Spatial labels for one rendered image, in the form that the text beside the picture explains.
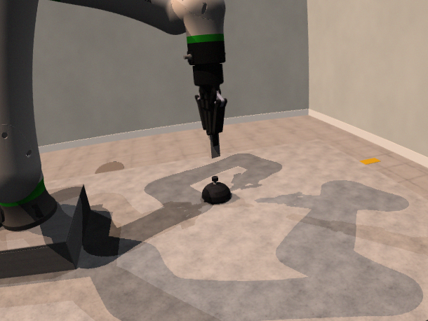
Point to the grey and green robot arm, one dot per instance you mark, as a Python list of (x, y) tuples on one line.
[(24, 200)]

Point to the black desk bell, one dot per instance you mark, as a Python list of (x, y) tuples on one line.
[(216, 192)]

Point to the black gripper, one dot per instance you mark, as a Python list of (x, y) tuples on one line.
[(212, 112)]

